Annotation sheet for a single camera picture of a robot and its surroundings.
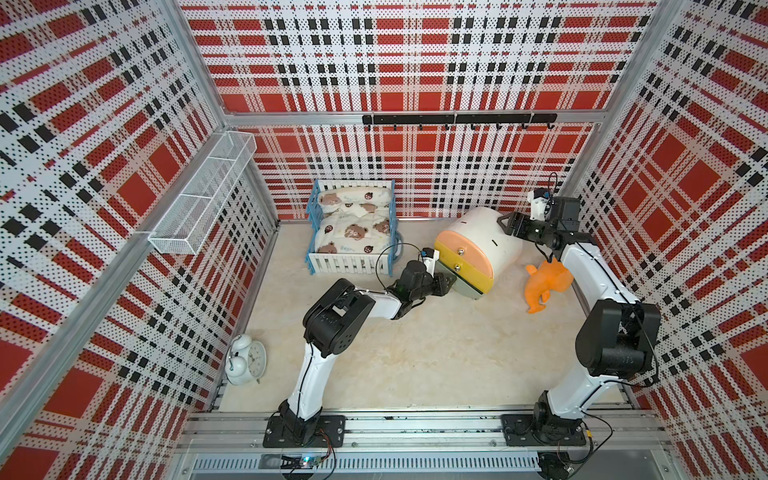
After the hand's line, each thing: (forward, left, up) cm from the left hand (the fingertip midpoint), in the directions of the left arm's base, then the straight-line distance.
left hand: (458, 276), depth 95 cm
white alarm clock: (-28, +58, +3) cm, 64 cm away
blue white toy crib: (+7, +35, -2) cm, 36 cm away
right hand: (+10, -14, +16) cm, 24 cm away
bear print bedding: (+25, +37, 0) cm, 44 cm away
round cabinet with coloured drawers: (-1, -3, +15) cm, 16 cm away
